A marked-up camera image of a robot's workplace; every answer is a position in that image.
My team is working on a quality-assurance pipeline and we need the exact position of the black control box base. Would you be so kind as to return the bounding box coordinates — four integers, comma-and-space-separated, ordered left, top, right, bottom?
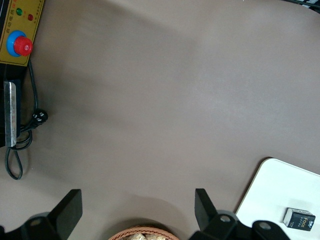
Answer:
0, 62, 29, 149

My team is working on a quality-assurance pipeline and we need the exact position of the black power cable with plug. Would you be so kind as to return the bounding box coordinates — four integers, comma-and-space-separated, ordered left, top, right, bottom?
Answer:
4, 59, 50, 181

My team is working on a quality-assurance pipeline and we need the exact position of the cream plastic tray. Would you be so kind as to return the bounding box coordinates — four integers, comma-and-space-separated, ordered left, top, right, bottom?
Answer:
234, 156, 320, 240

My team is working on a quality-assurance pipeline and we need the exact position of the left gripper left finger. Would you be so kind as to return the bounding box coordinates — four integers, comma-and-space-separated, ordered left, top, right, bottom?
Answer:
0, 188, 83, 240

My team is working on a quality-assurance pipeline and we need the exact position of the round brown wicker basket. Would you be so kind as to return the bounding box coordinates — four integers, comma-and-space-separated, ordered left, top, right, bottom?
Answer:
108, 225, 178, 240

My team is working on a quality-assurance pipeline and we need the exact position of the bagged crispy snack pack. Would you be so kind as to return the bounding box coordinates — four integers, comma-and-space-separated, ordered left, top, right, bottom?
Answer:
125, 232, 146, 240
145, 232, 166, 240

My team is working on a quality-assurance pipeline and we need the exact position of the yellow control box panel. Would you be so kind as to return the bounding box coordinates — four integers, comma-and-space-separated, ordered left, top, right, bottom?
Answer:
0, 0, 45, 67

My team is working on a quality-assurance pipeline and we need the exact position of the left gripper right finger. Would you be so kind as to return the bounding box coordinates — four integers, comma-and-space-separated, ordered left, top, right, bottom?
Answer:
189, 188, 292, 240

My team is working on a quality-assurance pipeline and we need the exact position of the red emergency stop button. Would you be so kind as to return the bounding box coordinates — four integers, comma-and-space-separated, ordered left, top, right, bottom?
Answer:
6, 29, 34, 57

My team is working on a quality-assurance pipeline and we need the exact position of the small black carton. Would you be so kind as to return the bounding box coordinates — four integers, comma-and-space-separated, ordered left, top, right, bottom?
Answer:
283, 207, 316, 230

